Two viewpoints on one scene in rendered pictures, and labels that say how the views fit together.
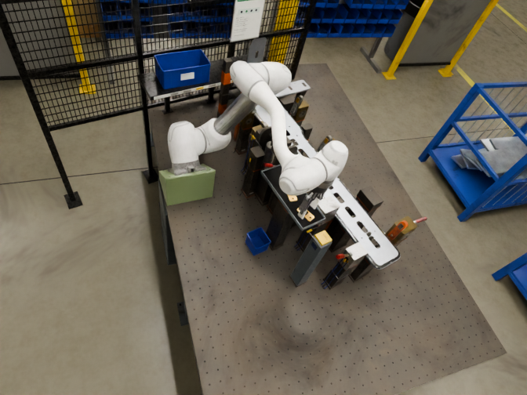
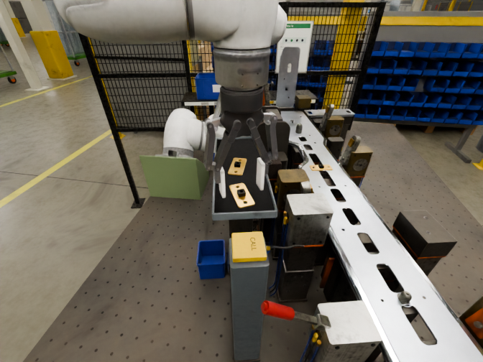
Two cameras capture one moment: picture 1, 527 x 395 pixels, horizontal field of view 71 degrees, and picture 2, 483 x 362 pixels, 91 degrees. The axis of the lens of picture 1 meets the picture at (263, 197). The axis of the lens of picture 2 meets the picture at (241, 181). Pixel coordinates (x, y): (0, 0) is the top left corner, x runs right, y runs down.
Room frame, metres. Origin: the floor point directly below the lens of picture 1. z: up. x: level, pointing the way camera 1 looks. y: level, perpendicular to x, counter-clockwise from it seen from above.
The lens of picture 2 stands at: (0.72, -0.49, 1.51)
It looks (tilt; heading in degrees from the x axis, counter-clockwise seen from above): 36 degrees down; 41
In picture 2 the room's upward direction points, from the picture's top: straight up
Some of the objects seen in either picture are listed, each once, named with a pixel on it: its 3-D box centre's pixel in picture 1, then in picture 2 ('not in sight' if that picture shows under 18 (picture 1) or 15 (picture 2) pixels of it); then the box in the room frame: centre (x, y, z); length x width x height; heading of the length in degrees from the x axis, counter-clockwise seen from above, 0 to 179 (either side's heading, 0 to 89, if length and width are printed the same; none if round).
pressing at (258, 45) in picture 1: (254, 63); (287, 79); (2.06, 0.30, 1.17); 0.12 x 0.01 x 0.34; 135
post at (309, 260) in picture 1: (309, 261); (246, 309); (0.95, -0.31, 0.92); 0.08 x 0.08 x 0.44; 45
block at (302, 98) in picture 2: not in sight; (299, 123); (2.15, 0.23, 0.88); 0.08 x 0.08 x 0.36; 45
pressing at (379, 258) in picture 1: (314, 165); (324, 171); (1.52, -0.22, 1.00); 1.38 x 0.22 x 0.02; 45
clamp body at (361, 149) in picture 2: not in sight; (351, 183); (1.71, -0.30, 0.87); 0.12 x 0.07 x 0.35; 135
